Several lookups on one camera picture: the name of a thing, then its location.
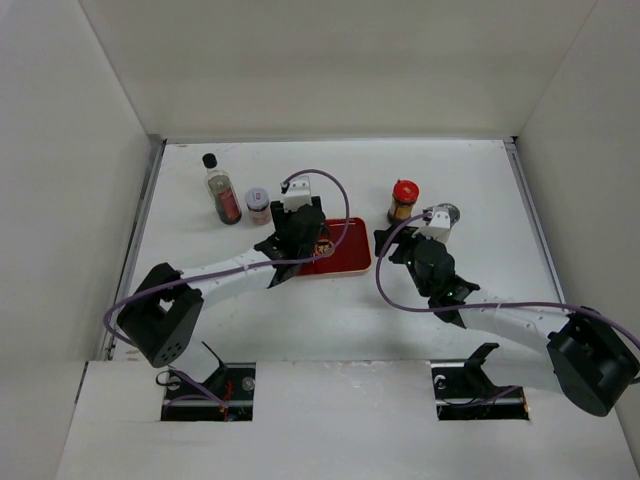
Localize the small jar pink label lid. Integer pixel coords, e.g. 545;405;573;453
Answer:
245;187;271;225

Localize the purple cable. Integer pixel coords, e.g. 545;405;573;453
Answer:
103;168;350;421
374;211;640;409

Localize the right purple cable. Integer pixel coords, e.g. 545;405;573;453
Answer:
374;211;640;409

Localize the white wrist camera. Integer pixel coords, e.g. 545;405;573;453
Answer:
413;206;452;244
281;175;313;213

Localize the red rectangular tray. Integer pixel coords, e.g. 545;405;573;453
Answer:
298;217;372;277

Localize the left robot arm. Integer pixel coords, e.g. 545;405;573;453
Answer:
116;196;326;399

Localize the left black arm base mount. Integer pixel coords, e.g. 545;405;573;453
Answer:
155;344;257;423

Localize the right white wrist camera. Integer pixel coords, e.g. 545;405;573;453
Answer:
413;206;452;244

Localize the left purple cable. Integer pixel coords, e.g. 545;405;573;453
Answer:
103;168;350;421

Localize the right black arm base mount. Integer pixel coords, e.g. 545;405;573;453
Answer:
430;343;529;421

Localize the red lid sauce jar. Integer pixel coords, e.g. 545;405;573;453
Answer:
387;179;420;224

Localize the silver lid jar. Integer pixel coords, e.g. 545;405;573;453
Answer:
432;203;461;229

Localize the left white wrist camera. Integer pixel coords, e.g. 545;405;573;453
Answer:
281;175;313;213

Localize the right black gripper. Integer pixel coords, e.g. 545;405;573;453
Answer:
374;221;439;298

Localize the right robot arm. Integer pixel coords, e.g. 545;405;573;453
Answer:
374;226;639;417

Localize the dark sauce glass bottle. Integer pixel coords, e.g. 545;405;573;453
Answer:
202;153;242;225

